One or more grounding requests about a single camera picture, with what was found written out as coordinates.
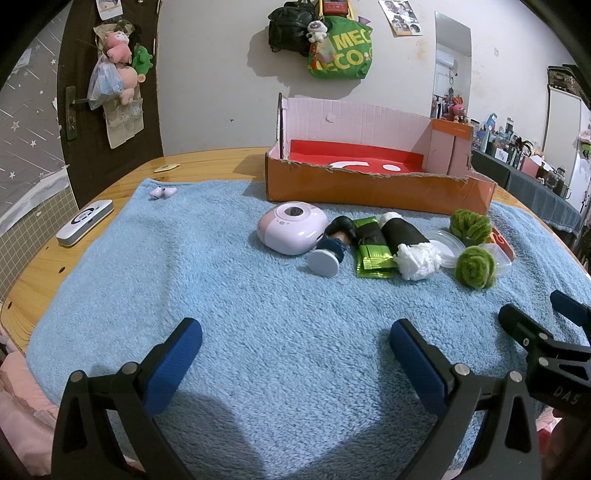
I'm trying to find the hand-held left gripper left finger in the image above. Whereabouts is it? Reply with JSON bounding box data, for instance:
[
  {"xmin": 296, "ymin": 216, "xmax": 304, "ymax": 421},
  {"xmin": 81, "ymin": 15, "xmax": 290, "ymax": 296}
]
[{"xmin": 52, "ymin": 318, "xmax": 204, "ymax": 480}]

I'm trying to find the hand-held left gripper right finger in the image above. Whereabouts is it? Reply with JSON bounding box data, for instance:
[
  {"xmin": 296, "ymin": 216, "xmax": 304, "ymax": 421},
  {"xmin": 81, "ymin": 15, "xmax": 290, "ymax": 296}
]
[{"xmin": 390, "ymin": 318, "xmax": 542, "ymax": 480}]

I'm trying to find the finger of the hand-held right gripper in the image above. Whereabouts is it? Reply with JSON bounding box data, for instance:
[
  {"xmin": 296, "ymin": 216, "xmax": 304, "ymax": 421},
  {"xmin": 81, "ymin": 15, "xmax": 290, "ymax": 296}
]
[
  {"xmin": 498, "ymin": 303, "xmax": 556, "ymax": 359},
  {"xmin": 549, "ymin": 290, "xmax": 591, "ymax": 334}
]

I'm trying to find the salmon plastic clothespin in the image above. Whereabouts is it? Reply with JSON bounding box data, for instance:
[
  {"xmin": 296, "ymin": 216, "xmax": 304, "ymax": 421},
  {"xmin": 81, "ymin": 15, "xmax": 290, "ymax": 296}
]
[{"xmin": 489, "ymin": 226, "xmax": 515, "ymax": 261}]

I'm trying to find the green foil packet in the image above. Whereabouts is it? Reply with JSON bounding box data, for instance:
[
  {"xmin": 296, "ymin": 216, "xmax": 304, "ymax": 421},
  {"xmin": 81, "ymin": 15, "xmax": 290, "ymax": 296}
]
[{"xmin": 355, "ymin": 217, "xmax": 398, "ymax": 278}]

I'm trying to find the black-haired figurine white base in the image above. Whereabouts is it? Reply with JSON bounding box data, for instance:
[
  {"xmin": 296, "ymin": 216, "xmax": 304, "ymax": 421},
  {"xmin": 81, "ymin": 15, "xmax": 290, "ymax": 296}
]
[{"xmin": 308, "ymin": 215, "xmax": 358, "ymax": 278}]

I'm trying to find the pink round mini printer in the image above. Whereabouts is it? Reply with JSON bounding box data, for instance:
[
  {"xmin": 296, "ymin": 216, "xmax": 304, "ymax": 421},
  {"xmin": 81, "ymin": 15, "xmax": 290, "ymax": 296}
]
[{"xmin": 257, "ymin": 202, "xmax": 329, "ymax": 256}]

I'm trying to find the orange cardboard box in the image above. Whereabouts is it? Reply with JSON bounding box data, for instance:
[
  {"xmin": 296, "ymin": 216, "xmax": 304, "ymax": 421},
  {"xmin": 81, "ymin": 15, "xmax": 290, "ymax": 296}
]
[{"xmin": 264, "ymin": 92, "xmax": 498, "ymax": 217}]

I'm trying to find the light blue fleece towel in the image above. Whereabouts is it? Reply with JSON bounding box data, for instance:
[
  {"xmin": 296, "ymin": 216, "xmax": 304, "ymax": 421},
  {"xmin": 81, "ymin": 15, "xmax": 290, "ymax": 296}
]
[{"xmin": 25, "ymin": 178, "xmax": 591, "ymax": 480}]

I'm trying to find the clear plastic container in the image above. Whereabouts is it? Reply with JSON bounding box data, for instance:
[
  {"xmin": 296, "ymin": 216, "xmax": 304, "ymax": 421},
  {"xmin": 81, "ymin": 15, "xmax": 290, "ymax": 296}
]
[{"xmin": 480, "ymin": 242, "xmax": 514, "ymax": 278}]

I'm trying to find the green fuzzy ball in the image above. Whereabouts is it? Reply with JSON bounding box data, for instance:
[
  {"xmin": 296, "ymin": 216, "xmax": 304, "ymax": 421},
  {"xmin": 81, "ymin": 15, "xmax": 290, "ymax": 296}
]
[
  {"xmin": 449, "ymin": 209, "xmax": 492, "ymax": 247},
  {"xmin": 455, "ymin": 246, "xmax": 498, "ymax": 291}
]

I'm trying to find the clear round plastic lid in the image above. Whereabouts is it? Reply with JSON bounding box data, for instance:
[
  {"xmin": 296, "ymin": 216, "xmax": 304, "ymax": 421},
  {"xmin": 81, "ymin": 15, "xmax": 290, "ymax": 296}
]
[{"xmin": 422, "ymin": 228, "xmax": 466, "ymax": 269}]

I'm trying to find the dark side table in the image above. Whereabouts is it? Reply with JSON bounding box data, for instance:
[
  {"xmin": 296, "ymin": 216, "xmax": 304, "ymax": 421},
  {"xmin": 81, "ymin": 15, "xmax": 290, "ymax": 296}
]
[{"xmin": 471, "ymin": 150, "xmax": 583, "ymax": 234}]

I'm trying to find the black roll with white tuft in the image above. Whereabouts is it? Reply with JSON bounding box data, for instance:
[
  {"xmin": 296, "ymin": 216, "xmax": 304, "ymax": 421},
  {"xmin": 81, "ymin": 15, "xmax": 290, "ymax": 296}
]
[{"xmin": 379, "ymin": 212, "xmax": 443, "ymax": 281}]

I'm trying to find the wooden table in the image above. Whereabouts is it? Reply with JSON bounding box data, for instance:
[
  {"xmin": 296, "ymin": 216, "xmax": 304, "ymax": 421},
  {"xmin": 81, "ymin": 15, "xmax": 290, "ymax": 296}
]
[{"xmin": 0, "ymin": 147, "xmax": 591, "ymax": 358}]

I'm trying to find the pink bedding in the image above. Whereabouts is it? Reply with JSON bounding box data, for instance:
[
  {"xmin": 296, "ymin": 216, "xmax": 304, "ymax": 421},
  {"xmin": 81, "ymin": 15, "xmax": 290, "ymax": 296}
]
[{"xmin": 0, "ymin": 351, "xmax": 61, "ymax": 467}]

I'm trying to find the clutter of small items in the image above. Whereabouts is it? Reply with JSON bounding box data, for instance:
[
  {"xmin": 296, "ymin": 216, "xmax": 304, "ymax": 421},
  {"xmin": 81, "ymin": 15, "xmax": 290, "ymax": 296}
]
[{"xmin": 471, "ymin": 113, "xmax": 578, "ymax": 195}]

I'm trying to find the white flat remote device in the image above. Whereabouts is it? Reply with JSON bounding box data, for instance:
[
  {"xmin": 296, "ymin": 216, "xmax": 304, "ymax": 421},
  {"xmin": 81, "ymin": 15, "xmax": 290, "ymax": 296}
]
[{"xmin": 56, "ymin": 199, "xmax": 115, "ymax": 247}]

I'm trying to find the white cabinet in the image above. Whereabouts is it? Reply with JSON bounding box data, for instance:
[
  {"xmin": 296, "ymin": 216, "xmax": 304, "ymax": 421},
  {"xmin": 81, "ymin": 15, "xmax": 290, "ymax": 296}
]
[{"xmin": 545, "ymin": 65, "xmax": 591, "ymax": 214}]

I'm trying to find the pink rabbit plush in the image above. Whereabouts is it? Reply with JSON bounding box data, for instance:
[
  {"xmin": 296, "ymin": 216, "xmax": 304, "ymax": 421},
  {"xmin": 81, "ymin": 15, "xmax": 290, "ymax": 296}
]
[{"xmin": 445, "ymin": 95, "xmax": 469, "ymax": 124}]

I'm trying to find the dark brown door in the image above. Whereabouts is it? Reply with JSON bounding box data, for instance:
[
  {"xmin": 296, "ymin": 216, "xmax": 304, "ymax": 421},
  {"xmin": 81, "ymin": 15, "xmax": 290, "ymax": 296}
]
[{"xmin": 58, "ymin": 0, "xmax": 164, "ymax": 160}]

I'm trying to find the peach plush toy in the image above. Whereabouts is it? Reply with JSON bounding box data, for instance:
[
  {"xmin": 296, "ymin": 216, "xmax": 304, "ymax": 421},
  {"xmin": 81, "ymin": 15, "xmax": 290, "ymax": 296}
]
[{"xmin": 115, "ymin": 65, "xmax": 146, "ymax": 104}]

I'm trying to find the clear plastic bag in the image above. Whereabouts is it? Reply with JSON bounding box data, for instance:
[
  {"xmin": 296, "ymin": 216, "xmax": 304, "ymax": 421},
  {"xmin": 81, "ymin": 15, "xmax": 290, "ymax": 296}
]
[{"xmin": 87, "ymin": 60, "xmax": 125, "ymax": 110}]

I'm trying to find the green plush toy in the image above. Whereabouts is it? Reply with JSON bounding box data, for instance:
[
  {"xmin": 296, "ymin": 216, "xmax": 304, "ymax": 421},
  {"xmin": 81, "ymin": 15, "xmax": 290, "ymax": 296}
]
[{"xmin": 131, "ymin": 45, "xmax": 154, "ymax": 75}]

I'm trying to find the green tote bag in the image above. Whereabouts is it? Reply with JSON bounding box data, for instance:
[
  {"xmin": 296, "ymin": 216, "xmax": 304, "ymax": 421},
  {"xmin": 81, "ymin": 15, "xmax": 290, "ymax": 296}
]
[{"xmin": 308, "ymin": 16, "xmax": 374, "ymax": 80}]

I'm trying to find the pink plush toy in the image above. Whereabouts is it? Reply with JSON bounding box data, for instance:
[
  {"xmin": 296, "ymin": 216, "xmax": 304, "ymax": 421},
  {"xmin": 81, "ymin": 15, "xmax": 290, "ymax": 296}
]
[{"xmin": 102, "ymin": 30, "xmax": 134, "ymax": 63}]

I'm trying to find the black handbag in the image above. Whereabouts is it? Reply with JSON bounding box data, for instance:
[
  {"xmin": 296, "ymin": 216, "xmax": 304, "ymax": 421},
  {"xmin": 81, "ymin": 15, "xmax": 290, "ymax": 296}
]
[{"xmin": 268, "ymin": 0, "xmax": 324, "ymax": 52}]

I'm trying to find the metal door handle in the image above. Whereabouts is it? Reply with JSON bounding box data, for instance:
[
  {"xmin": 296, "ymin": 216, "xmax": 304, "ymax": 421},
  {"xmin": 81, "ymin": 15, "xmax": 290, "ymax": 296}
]
[{"xmin": 65, "ymin": 86, "xmax": 93, "ymax": 141}]

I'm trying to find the tall wall mirror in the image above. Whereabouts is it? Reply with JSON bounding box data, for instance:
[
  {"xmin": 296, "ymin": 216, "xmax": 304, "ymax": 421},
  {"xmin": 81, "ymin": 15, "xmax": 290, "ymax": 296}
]
[{"xmin": 431, "ymin": 11, "xmax": 474, "ymax": 123}]

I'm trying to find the wall photo collage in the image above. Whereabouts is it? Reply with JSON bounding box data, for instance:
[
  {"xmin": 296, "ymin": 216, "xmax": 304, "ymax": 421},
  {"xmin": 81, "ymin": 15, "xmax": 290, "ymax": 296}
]
[{"xmin": 379, "ymin": 0, "xmax": 423, "ymax": 37}]

